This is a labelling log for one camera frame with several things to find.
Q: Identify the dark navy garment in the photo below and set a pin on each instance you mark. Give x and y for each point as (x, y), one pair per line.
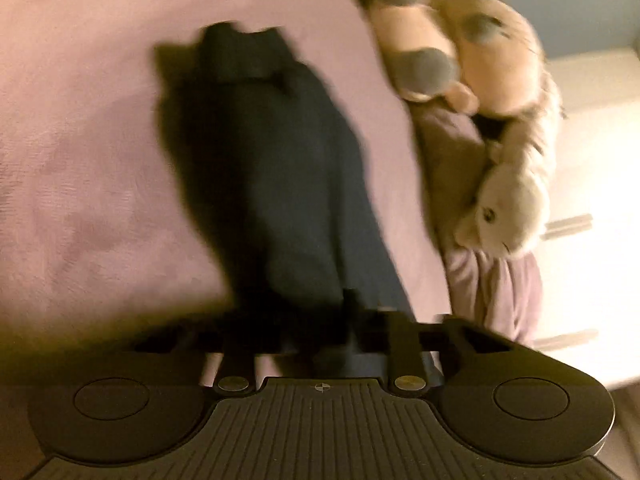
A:
(280, 175)

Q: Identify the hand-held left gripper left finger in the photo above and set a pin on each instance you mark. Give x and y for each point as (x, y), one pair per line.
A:
(235, 345)

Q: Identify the white wardrobe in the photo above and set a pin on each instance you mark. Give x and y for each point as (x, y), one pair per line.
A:
(595, 150)

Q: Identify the pink bed sheet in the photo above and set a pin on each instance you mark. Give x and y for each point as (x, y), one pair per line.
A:
(90, 135)

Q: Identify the pink teddy bear plush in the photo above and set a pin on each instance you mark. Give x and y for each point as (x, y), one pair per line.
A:
(440, 25)

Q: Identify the brown purple pillow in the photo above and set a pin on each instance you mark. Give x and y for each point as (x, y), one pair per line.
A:
(445, 160)

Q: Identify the white cat plush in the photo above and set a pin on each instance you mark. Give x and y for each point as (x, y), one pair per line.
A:
(510, 205)

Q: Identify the purple duvet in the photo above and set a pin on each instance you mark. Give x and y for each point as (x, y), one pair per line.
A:
(495, 290)

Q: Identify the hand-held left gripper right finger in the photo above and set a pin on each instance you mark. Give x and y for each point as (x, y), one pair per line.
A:
(400, 340)

